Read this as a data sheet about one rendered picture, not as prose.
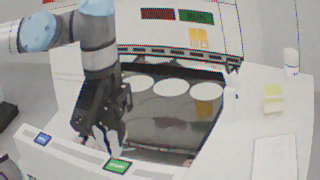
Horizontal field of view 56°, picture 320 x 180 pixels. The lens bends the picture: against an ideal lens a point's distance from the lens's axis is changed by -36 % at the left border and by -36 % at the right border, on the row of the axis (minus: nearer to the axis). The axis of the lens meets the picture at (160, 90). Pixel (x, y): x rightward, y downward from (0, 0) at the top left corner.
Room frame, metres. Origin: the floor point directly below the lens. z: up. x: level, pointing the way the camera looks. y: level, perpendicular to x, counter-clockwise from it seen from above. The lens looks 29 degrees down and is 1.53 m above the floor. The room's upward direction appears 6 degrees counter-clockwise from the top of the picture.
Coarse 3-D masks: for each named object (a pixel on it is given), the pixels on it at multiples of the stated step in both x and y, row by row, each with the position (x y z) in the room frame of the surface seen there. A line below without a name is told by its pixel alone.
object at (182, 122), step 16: (160, 80) 1.21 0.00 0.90; (192, 80) 1.19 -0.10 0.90; (208, 80) 1.18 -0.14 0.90; (128, 96) 1.14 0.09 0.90; (144, 96) 1.13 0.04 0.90; (160, 96) 1.12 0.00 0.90; (176, 96) 1.11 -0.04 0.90; (144, 112) 1.04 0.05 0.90; (160, 112) 1.04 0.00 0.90; (176, 112) 1.03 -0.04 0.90; (192, 112) 1.02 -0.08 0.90; (208, 112) 1.01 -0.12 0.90; (128, 128) 0.97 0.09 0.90; (144, 128) 0.97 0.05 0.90; (160, 128) 0.96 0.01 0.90; (176, 128) 0.95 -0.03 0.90; (192, 128) 0.94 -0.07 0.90; (208, 128) 0.93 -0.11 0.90; (160, 144) 0.88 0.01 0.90; (176, 144) 0.88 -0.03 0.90; (192, 144) 0.87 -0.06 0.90
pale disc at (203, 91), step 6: (198, 84) 1.16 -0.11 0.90; (204, 84) 1.16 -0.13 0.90; (210, 84) 1.16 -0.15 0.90; (216, 84) 1.15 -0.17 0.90; (192, 90) 1.13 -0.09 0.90; (198, 90) 1.13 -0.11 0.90; (204, 90) 1.12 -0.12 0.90; (210, 90) 1.12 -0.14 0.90; (216, 90) 1.12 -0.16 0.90; (222, 90) 1.11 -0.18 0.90; (192, 96) 1.10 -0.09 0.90; (198, 96) 1.10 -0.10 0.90; (204, 96) 1.09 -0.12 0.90; (210, 96) 1.09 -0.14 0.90; (216, 96) 1.08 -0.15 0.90
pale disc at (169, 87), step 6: (174, 78) 1.21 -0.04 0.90; (156, 84) 1.19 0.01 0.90; (162, 84) 1.19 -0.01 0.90; (168, 84) 1.18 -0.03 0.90; (174, 84) 1.18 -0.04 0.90; (180, 84) 1.17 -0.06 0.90; (186, 84) 1.17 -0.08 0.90; (156, 90) 1.15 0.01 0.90; (162, 90) 1.15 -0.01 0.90; (168, 90) 1.15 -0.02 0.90; (174, 90) 1.14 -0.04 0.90; (180, 90) 1.14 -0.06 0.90; (186, 90) 1.14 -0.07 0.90
